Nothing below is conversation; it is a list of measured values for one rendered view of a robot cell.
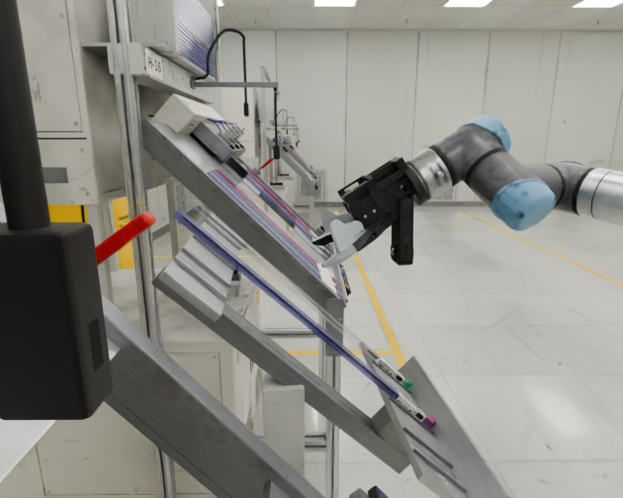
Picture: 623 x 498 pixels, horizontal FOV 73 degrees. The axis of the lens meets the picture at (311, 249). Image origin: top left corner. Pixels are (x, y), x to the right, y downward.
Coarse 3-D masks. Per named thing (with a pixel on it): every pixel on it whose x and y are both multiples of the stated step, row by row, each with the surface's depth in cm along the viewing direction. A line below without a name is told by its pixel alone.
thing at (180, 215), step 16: (192, 224) 56; (208, 240) 56; (224, 256) 57; (240, 272) 58; (272, 288) 59; (288, 304) 59; (304, 320) 60; (320, 336) 61; (368, 368) 64; (384, 384) 64
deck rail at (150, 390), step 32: (128, 320) 36; (128, 352) 35; (160, 352) 37; (128, 384) 36; (160, 384) 36; (192, 384) 37; (128, 416) 37; (160, 416) 37; (192, 416) 37; (224, 416) 38; (160, 448) 38; (192, 448) 38; (224, 448) 38; (256, 448) 38; (224, 480) 38; (256, 480) 39; (288, 480) 39
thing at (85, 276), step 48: (0, 240) 9; (48, 240) 9; (0, 288) 9; (48, 288) 9; (96, 288) 10; (0, 336) 9; (48, 336) 9; (96, 336) 10; (0, 384) 10; (48, 384) 10; (96, 384) 10
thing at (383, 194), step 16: (400, 160) 66; (368, 176) 68; (384, 176) 68; (400, 176) 67; (416, 176) 65; (352, 192) 65; (368, 192) 66; (384, 192) 67; (400, 192) 68; (416, 192) 66; (352, 208) 66; (368, 208) 66; (384, 208) 66; (368, 224) 66
